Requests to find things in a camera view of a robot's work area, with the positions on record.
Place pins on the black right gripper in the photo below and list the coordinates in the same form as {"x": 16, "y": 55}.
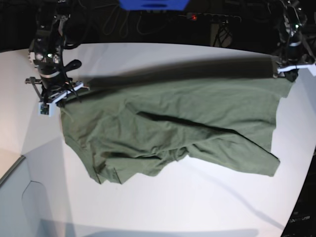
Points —
{"x": 47, "y": 82}

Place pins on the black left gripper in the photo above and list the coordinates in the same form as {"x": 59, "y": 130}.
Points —
{"x": 294, "y": 55}

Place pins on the green t-shirt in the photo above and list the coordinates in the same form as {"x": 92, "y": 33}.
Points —
{"x": 120, "y": 128}

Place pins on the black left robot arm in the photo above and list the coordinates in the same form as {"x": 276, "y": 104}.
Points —
{"x": 292, "y": 23}

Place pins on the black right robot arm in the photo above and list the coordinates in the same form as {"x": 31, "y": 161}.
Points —
{"x": 46, "y": 52}

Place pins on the black power strip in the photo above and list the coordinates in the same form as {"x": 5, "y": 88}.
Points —
{"x": 212, "y": 18}

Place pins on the blue plastic box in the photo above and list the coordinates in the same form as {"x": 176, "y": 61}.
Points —
{"x": 138, "y": 5}

